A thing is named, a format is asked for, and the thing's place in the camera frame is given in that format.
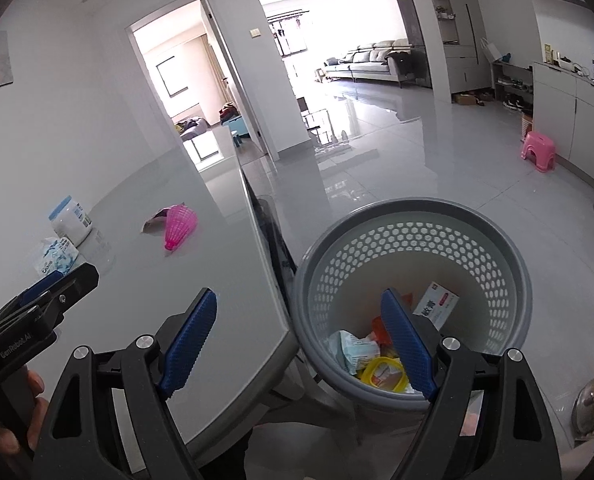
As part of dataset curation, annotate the yellow plastic ring handle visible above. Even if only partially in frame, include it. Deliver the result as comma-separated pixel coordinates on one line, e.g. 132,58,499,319
359,356,409,393

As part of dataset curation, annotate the pink plastic shuttlecock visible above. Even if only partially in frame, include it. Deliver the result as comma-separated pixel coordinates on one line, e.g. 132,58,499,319
163,204,198,252

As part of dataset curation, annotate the pink snack wrapper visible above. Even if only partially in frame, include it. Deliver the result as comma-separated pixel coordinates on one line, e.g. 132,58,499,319
142,207,170,233

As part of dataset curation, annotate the red cardboard box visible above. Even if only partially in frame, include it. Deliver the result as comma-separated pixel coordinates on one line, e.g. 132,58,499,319
371,316,393,346

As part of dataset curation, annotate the grey perforated trash basket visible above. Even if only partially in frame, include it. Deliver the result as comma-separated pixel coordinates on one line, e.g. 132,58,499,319
289,197,532,412

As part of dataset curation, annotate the person's left hand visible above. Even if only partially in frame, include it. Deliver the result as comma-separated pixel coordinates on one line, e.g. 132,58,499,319
0,366,48,458

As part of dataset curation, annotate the blue white tissue pack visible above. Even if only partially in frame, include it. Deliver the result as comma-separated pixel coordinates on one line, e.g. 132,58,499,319
31,237,79,278

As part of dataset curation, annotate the white medicine box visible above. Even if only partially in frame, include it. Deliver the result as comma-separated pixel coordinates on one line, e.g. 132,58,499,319
413,282,460,330

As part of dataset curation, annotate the crumpled wet wipe pack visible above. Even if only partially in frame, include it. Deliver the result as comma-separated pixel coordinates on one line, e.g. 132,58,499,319
326,330,381,375

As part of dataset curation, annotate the white blue-lidded jar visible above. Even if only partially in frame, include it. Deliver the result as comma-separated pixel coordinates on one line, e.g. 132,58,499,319
48,195,93,247

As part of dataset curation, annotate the small blue kids table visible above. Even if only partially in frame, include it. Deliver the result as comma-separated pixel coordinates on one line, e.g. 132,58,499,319
224,116,249,148

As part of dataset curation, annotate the pink plastic stool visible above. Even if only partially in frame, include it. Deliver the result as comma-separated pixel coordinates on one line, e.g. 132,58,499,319
521,131,556,172

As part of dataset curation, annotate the shoe rack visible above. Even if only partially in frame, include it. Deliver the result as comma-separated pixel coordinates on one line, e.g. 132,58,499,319
490,61,534,116

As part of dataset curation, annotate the white sideboard cabinet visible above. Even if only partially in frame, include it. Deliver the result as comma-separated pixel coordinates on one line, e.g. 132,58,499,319
532,62,594,185

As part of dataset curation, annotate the grey sofa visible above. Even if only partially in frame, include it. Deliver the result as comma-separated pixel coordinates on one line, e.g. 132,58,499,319
323,38,431,88

